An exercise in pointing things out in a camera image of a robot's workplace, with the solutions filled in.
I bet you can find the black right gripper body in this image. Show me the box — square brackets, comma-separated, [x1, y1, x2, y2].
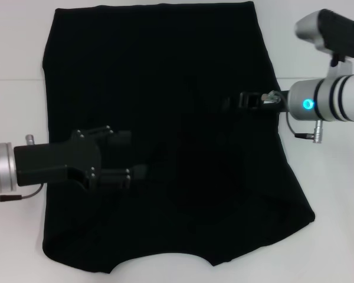
[238, 91, 291, 117]

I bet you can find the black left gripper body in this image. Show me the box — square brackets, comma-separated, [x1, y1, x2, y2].
[14, 129, 104, 192]

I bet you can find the black t-shirt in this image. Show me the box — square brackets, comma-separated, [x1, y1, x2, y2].
[41, 1, 316, 266]

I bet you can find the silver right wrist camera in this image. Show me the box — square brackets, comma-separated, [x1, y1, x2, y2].
[294, 8, 354, 80]

